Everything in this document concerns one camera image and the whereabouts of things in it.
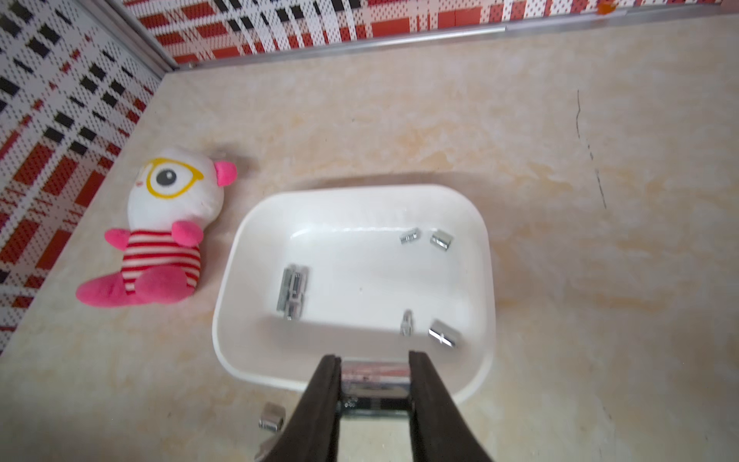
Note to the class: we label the white plastic storage box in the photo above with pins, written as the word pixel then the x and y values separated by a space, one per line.
pixel 361 280

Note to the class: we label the long chrome deep socket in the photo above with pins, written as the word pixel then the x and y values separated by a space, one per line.
pixel 285 289

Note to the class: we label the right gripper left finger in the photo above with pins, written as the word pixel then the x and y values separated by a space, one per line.
pixel 313 432

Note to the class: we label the pink white plush toy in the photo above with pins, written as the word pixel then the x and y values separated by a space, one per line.
pixel 175 197

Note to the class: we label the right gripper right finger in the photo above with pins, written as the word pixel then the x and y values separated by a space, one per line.
pixel 438 431

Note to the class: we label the small chrome socket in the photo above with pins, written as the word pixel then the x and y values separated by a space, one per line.
pixel 441 239
pixel 410 236
pixel 407 324

